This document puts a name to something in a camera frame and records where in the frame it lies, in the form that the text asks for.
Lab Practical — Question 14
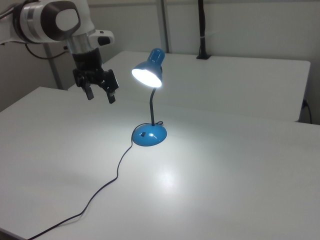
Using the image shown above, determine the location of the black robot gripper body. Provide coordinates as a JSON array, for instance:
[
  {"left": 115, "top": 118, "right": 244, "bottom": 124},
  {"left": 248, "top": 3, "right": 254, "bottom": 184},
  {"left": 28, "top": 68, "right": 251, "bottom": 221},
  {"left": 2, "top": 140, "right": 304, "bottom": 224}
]
[{"left": 71, "top": 48, "right": 107, "bottom": 88}]

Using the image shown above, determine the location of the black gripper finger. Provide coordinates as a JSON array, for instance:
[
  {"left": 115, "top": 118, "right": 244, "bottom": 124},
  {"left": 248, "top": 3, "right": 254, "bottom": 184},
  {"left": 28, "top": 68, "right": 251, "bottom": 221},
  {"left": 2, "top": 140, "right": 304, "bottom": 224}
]
[
  {"left": 79, "top": 74, "right": 95, "bottom": 101},
  {"left": 98, "top": 68, "right": 120, "bottom": 105}
]

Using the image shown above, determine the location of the blue gooseneck desk lamp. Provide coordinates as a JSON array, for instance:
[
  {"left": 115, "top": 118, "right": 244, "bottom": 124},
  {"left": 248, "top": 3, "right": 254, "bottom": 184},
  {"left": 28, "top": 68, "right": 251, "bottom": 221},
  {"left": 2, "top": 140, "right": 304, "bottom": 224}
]
[{"left": 131, "top": 47, "right": 169, "bottom": 147}]

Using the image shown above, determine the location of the grey metal partition post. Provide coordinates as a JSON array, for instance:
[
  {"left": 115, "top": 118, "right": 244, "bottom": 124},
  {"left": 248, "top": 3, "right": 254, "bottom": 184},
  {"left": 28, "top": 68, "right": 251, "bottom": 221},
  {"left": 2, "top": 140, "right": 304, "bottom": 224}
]
[
  {"left": 155, "top": 0, "right": 171, "bottom": 54},
  {"left": 43, "top": 42, "right": 64, "bottom": 90}
]

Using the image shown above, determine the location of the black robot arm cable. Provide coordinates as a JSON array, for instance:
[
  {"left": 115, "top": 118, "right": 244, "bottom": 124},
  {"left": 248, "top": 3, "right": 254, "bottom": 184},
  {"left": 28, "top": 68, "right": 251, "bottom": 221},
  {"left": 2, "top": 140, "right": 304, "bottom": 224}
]
[{"left": 24, "top": 42, "right": 69, "bottom": 60}]

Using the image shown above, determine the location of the black lamp power cable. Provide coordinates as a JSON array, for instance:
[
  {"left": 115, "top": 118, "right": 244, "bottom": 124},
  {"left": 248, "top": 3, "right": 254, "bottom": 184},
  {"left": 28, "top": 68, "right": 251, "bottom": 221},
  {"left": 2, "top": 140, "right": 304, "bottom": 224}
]
[{"left": 26, "top": 120, "right": 165, "bottom": 240}]

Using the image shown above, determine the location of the black clamped camera pole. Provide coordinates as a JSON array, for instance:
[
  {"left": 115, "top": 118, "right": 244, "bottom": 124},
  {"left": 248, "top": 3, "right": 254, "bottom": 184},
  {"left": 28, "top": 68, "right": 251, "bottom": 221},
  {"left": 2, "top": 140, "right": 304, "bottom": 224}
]
[{"left": 195, "top": 0, "right": 211, "bottom": 61}]

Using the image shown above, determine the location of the black wall power cable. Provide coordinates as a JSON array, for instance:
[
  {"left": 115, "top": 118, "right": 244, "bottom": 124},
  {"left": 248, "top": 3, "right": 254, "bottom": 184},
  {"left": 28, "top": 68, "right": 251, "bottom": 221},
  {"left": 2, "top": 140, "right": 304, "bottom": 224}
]
[{"left": 302, "top": 99, "right": 314, "bottom": 124}]

